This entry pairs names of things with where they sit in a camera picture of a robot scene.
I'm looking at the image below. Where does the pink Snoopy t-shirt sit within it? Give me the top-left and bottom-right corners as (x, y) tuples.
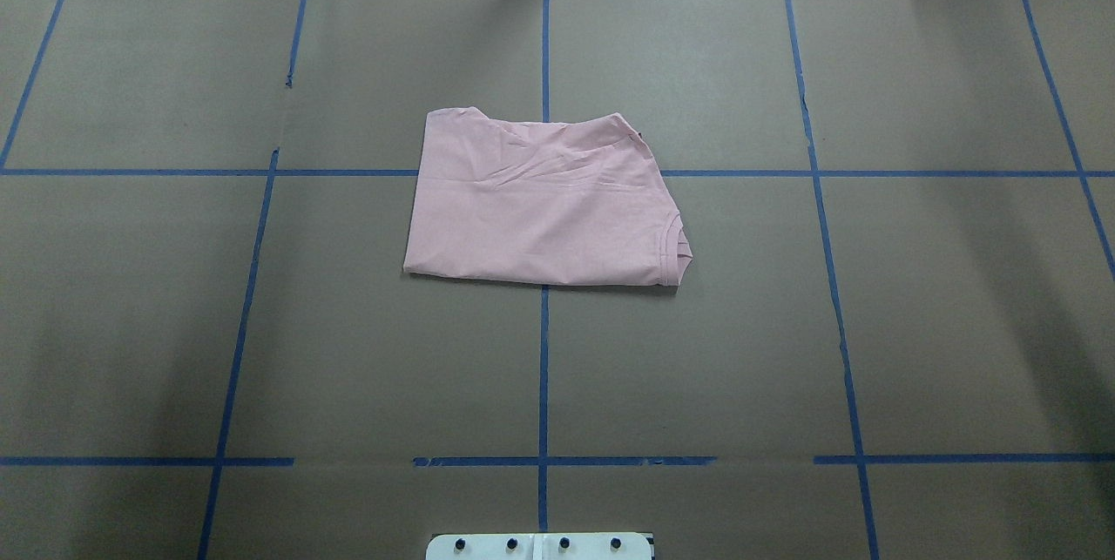
(403, 107), (694, 287)

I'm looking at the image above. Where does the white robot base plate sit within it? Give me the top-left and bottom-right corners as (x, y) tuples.
(425, 531), (656, 559)

